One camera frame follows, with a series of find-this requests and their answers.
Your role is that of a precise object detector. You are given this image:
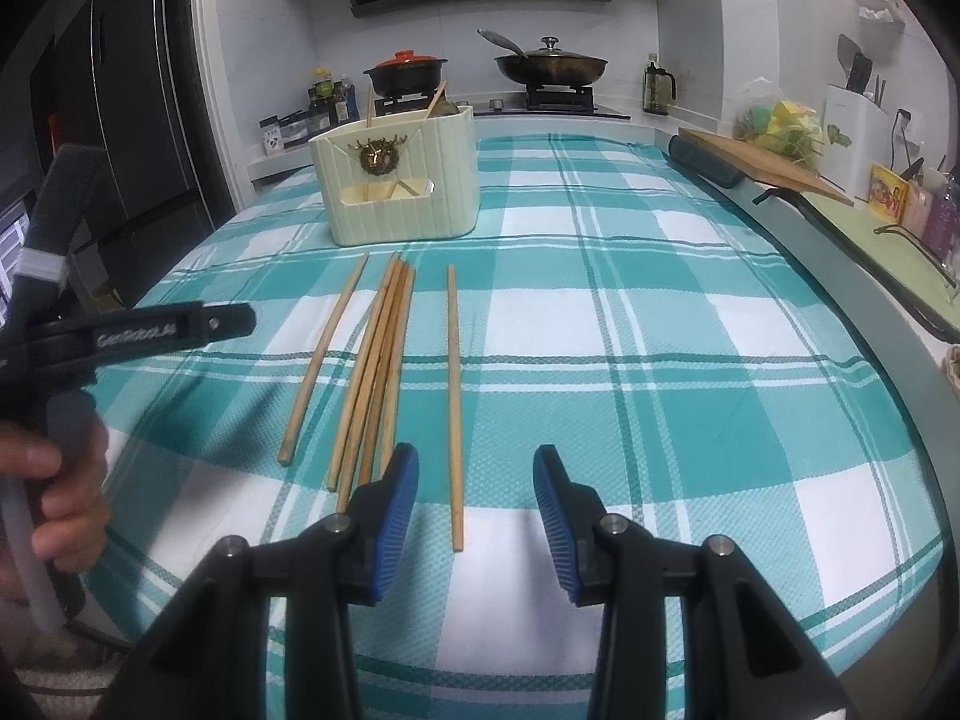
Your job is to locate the grey sleeved cable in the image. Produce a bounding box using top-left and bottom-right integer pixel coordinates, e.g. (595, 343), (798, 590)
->
(13, 142), (110, 310)

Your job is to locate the black wok with lid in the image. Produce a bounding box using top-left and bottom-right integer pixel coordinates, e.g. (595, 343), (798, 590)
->
(478, 28), (611, 88)

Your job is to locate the purple bottle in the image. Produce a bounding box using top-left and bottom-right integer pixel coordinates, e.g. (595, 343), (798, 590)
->
(928, 178), (960, 257)

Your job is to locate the black kitchen knife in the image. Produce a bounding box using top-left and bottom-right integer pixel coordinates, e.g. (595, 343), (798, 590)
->
(836, 33), (875, 95)

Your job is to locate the wooden cutting board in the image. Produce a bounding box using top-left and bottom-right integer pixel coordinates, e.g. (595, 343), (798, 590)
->
(679, 127), (857, 208)

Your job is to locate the dark grey refrigerator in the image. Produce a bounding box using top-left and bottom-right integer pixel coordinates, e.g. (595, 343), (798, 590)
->
(41, 0), (242, 305)

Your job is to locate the black wire trivet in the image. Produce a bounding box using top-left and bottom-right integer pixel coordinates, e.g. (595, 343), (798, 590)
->
(873, 223), (960, 291)

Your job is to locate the sauce bottle with yellow cap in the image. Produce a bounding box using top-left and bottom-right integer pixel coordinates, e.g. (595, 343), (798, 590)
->
(311, 67), (336, 127)

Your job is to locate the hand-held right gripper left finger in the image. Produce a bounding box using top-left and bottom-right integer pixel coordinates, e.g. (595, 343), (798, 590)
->
(105, 441), (421, 720)

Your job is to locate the person's left hand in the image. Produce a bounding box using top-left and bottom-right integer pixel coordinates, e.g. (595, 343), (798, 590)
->
(0, 420), (115, 577)

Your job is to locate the yellow printed cup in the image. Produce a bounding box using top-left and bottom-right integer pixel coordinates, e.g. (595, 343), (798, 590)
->
(868, 162), (911, 225)

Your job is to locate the plastic bag of sponges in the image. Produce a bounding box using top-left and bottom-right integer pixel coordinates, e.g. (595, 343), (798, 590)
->
(731, 77), (827, 166)

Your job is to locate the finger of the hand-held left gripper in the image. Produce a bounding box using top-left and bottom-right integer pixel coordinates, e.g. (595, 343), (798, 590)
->
(201, 301), (258, 344)

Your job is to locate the cream utensil holder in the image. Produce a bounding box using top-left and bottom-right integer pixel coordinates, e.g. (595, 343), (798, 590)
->
(309, 105), (482, 248)

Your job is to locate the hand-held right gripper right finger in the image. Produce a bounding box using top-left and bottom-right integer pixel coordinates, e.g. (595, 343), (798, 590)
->
(531, 444), (848, 720)

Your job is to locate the teal checkered tablecloth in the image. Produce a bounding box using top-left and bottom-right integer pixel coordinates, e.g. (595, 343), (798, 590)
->
(82, 131), (947, 720)

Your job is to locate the white cable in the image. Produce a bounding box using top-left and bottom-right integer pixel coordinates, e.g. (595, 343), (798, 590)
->
(0, 478), (70, 640)

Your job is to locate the white knife block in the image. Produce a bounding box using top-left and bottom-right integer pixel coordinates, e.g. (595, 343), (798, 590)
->
(823, 82), (891, 197)

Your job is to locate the pink cup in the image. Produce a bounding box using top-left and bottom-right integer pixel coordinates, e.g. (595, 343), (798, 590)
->
(903, 186), (935, 235)

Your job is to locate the clay pot with red lid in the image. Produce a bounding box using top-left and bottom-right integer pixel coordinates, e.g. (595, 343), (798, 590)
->
(363, 50), (449, 99)

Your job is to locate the glass kettle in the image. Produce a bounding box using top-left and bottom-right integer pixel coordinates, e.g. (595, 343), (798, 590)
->
(643, 52), (678, 116)

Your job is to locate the black gas stove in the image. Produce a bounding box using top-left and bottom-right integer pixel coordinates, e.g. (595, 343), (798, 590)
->
(442, 85), (632, 122)

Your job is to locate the green cutting board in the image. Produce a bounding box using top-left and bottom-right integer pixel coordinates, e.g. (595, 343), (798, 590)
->
(754, 186), (960, 342)

